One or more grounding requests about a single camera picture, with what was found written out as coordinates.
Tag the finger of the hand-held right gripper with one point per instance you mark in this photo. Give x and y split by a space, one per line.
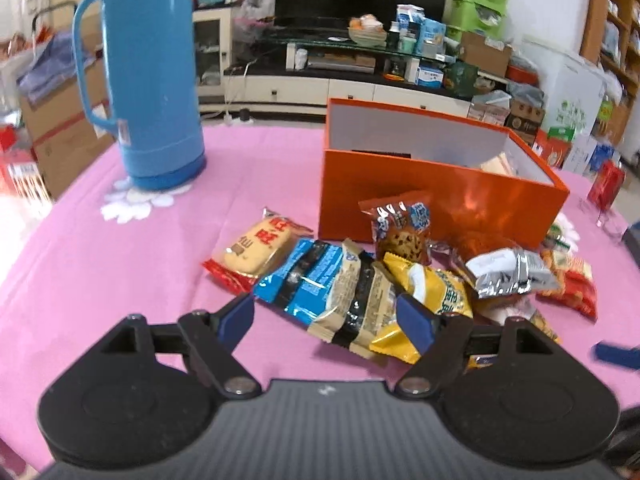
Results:
617 355

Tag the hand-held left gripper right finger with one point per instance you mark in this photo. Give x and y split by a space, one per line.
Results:
415 322

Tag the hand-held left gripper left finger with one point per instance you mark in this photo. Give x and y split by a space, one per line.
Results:
235 317

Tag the yellow snack packet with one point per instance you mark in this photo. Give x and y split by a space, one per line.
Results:
440 292

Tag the beige and black snack packet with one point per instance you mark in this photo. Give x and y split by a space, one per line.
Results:
360 305

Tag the rice cracker packet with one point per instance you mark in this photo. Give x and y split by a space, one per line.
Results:
255 255

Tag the blue and black snack packet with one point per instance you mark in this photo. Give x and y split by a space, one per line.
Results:
300 280

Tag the golden snack packet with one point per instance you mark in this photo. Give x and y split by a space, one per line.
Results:
542 322

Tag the red snack packet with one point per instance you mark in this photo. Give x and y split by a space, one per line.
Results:
575 285

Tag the chocolate chip cookie packet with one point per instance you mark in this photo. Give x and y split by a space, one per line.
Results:
400 240

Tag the silver foil snack packet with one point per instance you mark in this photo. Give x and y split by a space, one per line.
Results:
500 270

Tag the green snack packet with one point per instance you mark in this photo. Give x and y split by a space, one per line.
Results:
557 240

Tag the orange cardboard box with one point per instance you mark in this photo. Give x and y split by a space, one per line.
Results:
375 195

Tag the clear bag of pastries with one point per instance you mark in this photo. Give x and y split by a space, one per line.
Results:
497 165

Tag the pink flowered tablecloth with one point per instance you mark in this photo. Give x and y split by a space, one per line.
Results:
150 260

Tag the eyeglasses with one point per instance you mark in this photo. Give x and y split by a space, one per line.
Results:
612 225

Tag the red soda can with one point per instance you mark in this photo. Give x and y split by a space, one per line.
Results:
607 185

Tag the blue thermos flask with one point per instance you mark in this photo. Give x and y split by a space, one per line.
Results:
150 85

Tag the cardboard box with red tape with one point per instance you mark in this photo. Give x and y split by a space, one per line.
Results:
60 135

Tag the white glass-door cabinet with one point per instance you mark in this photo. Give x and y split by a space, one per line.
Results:
210 50

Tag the brown cardboard box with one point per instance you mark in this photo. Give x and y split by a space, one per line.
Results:
482 55

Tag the bowl of fruit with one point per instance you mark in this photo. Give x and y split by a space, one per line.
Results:
367 32

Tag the green plastic drawers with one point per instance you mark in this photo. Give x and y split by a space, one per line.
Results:
480 10

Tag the wooden shelf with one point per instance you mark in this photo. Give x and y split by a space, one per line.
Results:
615 20

